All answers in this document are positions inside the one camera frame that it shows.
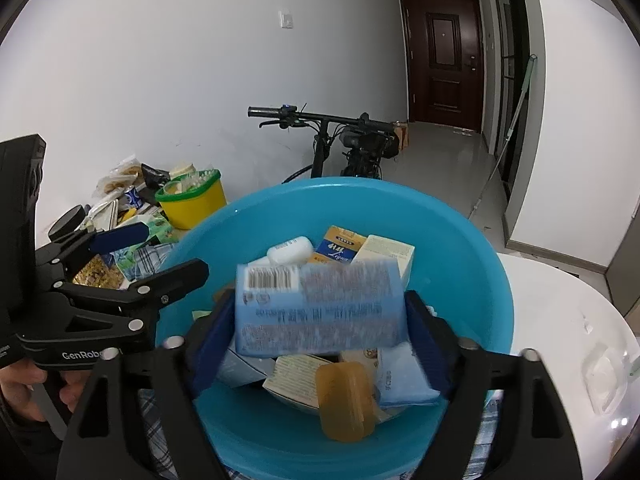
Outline black bicycle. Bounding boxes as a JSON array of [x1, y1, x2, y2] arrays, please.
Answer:
[[247, 105, 401, 183]]

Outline green printed packet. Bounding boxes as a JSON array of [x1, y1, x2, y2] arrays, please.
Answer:
[[115, 215, 173, 281]]

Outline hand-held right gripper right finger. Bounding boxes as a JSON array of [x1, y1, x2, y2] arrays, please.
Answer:
[[404, 290, 584, 480]]

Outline person's left hand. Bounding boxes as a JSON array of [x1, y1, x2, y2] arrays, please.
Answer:
[[0, 360, 88, 423]]

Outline yellow bucket with green rim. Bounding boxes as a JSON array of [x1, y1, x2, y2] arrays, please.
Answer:
[[155, 169, 227, 230]]

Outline beige carton box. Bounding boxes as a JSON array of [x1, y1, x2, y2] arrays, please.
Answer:
[[350, 234, 416, 286]]

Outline blue plastic basin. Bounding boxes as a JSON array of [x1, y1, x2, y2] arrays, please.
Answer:
[[155, 176, 516, 471]]

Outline clear snack bag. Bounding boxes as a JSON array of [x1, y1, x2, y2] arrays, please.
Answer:
[[92, 157, 143, 198]]

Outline beige printed box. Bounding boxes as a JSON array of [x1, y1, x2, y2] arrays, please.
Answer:
[[262, 355, 331, 408]]

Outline blue tissue packet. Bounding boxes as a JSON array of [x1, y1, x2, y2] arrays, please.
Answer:
[[234, 259, 411, 358]]

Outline small white bottle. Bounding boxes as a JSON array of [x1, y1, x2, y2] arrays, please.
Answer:
[[266, 236, 315, 266]]

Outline yellow and blue carton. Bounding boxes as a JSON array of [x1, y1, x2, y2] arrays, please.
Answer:
[[307, 225, 368, 266]]

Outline black framed glass door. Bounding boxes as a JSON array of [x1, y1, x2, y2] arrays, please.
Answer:
[[487, 0, 531, 201]]

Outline blue plaid shirt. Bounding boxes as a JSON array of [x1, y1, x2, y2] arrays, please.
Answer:
[[120, 245, 501, 480]]

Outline black plastic bag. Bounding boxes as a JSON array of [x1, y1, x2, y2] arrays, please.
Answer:
[[141, 163, 171, 191]]

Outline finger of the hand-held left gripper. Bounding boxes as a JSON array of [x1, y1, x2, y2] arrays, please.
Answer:
[[35, 222, 151, 267], [49, 257, 211, 335]]

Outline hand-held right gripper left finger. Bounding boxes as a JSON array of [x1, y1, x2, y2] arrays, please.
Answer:
[[57, 290, 238, 480]]

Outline mop with pale handle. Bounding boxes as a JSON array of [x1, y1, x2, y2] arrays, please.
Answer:
[[467, 55, 538, 221]]

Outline dark brown door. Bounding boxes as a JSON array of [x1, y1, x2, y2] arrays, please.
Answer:
[[398, 0, 485, 133]]

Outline orange translucent soap box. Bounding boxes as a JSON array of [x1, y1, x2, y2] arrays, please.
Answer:
[[315, 361, 376, 442]]

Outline white and blue box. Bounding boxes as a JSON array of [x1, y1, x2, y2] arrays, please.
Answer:
[[217, 347, 271, 391]]

